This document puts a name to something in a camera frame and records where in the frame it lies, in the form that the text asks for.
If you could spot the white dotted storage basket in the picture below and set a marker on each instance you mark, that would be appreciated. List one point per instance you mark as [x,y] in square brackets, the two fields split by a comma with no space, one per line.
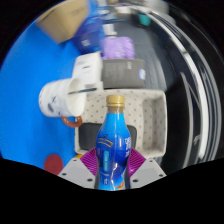
[146,113]

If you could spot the dark grey box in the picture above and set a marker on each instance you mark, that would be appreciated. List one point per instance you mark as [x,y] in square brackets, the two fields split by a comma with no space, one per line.
[121,73]

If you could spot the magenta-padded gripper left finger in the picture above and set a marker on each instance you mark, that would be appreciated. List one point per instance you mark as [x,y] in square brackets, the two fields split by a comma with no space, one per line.
[78,171]

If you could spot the brown cardboard box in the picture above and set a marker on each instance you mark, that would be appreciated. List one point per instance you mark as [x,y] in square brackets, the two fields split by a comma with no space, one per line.
[63,18]

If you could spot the flat round red coaster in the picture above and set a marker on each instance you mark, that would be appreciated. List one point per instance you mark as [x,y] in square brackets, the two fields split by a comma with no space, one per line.
[53,164]

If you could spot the blue drink bottle gold cap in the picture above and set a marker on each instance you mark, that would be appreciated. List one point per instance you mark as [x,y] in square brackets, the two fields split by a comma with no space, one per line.
[112,146]

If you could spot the white carton box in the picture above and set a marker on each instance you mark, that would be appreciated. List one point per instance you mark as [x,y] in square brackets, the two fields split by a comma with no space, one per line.
[87,68]

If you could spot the blue package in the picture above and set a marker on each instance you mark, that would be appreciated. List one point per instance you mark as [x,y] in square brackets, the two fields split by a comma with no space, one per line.
[89,33]

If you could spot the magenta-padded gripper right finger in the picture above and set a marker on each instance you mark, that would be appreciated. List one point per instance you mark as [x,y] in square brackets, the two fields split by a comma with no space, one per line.
[146,171]

